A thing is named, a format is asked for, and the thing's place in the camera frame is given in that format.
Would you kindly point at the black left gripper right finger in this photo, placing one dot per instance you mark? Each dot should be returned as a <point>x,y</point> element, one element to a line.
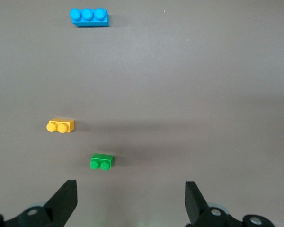
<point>195,203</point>

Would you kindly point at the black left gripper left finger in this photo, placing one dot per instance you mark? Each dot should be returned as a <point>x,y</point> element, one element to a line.
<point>61,201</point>

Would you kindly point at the yellow two-stud block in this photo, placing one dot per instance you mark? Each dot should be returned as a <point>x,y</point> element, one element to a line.
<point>66,125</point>

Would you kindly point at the green two-stud block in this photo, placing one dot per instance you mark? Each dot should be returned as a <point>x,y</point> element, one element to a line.
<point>106,158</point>

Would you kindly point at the blue three-stud block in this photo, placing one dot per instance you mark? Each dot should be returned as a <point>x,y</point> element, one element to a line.
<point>90,22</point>

